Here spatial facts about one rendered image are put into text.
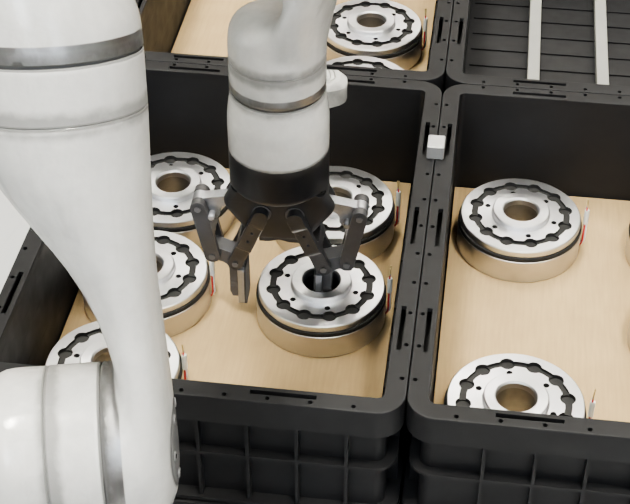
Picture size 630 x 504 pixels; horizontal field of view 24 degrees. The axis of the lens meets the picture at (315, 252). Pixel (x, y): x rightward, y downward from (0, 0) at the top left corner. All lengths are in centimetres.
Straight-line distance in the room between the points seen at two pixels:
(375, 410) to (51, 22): 38
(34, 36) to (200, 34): 82
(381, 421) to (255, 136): 22
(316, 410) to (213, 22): 67
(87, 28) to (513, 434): 41
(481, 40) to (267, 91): 55
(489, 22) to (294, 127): 56
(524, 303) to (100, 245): 53
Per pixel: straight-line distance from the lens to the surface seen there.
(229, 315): 118
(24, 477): 80
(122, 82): 74
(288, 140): 103
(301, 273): 116
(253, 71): 101
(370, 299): 115
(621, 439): 97
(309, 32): 99
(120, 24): 74
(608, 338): 118
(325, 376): 113
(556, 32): 155
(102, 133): 73
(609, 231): 129
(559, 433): 97
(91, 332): 113
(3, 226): 151
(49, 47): 72
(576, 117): 127
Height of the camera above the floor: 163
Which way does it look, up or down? 40 degrees down
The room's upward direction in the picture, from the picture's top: straight up
